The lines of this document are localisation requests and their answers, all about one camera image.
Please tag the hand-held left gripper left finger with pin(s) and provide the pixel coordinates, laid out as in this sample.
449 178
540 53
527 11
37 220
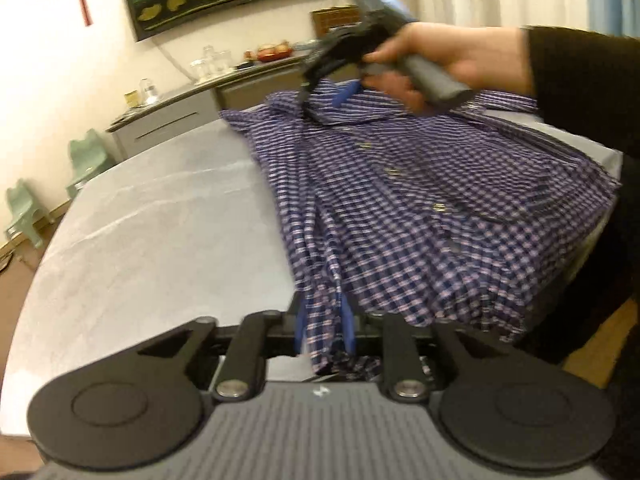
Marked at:
300 327

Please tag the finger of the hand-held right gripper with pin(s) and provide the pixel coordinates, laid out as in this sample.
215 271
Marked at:
315 72
345 94

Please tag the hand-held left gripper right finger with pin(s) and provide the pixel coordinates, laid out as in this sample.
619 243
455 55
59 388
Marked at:
348 332

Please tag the blue plaid shirt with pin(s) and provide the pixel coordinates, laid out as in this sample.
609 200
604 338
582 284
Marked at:
425 200

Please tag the person's right forearm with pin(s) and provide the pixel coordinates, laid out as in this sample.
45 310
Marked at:
585 70

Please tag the person's right hand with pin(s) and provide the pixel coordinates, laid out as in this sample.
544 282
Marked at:
475 55

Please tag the red fruit bowl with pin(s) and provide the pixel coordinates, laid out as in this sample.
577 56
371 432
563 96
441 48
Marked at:
274 52

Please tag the glassware set on tray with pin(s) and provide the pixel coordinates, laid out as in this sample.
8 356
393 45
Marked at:
210 65

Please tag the grey and brown sideboard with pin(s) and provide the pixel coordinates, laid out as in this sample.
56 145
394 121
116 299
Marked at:
165 120

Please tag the yellow cup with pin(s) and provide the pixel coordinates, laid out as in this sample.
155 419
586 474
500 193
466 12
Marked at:
131 98

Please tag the small green plastic chair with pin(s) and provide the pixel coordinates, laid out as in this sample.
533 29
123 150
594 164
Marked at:
90 160
25 210

